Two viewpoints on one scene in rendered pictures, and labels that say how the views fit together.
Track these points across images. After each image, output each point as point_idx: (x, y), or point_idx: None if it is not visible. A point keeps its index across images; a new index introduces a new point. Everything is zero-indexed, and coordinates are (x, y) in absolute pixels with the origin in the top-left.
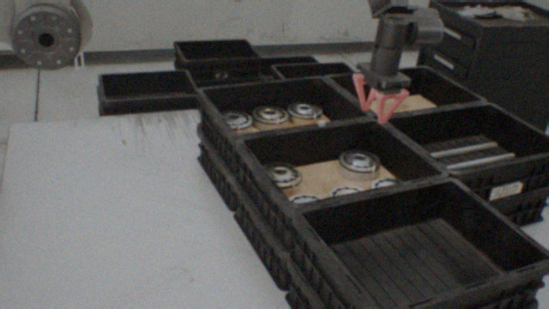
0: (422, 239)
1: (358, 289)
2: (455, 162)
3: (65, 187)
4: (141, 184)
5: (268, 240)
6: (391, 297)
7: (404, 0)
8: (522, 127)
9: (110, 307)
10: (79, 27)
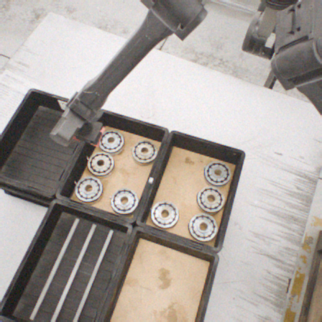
0: (57, 177)
1: (44, 93)
2: (83, 273)
3: (244, 107)
4: (225, 138)
5: None
6: (49, 133)
7: (67, 101)
8: None
9: (149, 86)
10: (251, 42)
